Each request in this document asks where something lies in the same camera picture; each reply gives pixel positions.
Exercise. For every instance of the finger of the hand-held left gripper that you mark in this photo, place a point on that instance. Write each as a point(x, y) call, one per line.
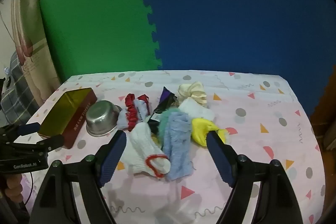
point(50, 142)
point(29, 129)

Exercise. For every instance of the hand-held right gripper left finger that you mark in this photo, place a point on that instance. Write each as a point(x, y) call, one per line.
point(113, 158)

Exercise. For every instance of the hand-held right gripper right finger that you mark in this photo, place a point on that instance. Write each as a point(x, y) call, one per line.
point(220, 158)

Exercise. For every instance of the white sock red trim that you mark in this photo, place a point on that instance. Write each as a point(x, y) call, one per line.
point(143, 150)

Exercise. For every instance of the red and gold box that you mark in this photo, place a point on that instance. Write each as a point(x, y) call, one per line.
point(68, 108)

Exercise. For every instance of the light blue fluffy sock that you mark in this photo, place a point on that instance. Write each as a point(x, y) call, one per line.
point(178, 150)

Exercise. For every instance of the plain white sock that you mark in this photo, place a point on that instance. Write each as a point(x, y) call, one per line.
point(195, 109)

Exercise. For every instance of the teal fluffy scrunchie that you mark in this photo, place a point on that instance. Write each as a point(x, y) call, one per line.
point(162, 124)

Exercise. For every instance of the black snack packet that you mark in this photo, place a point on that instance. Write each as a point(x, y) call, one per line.
point(165, 103)

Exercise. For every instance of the person's left hand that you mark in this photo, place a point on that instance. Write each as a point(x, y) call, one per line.
point(13, 184)

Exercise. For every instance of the yellow cloth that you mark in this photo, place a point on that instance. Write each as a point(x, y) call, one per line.
point(200, 130)

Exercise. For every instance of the plaid cloth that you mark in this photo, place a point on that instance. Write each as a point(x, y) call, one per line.
point(13, 98)

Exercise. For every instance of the steel bowl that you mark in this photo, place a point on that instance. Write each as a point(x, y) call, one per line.
point(101, 116)

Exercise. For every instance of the red scrunchie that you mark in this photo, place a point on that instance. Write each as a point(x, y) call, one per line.
point(130, 111)

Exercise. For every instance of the white and red packet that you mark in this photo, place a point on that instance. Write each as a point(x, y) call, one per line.
point(141, 108)

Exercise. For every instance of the cream scrunchie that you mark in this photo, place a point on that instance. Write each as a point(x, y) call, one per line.
point(191, 91)

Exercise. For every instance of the cardboard box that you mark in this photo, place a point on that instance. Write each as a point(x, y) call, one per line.
point(331, 137)

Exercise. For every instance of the orange foam mat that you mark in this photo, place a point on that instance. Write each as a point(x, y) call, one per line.
point(324, 108)

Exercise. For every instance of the green foam mat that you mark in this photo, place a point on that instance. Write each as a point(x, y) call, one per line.
point(92, 16)

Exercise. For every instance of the blue foam mat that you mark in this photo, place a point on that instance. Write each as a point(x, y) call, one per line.
point(236, 16)

